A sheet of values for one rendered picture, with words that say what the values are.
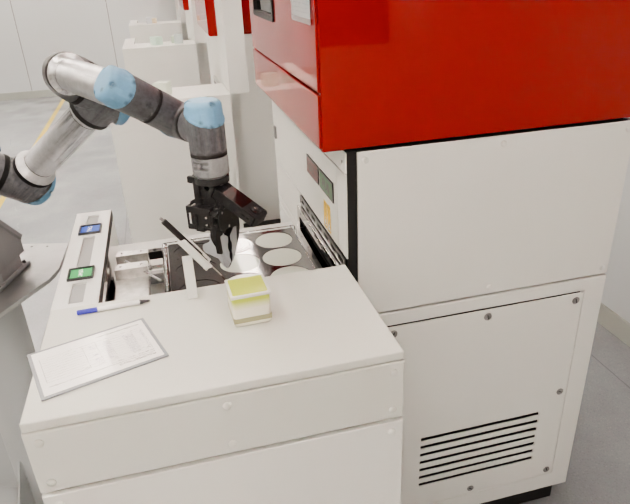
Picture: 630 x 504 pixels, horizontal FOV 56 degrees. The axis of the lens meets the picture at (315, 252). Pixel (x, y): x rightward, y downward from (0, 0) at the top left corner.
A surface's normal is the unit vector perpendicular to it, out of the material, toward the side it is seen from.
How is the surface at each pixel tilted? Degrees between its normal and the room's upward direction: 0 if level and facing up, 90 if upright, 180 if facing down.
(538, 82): 90
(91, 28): 90
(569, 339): 90
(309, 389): 90
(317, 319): 0
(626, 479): 0
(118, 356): 0
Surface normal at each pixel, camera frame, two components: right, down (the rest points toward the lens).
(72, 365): -0.04, -0.90
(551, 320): 0.25, 0.41
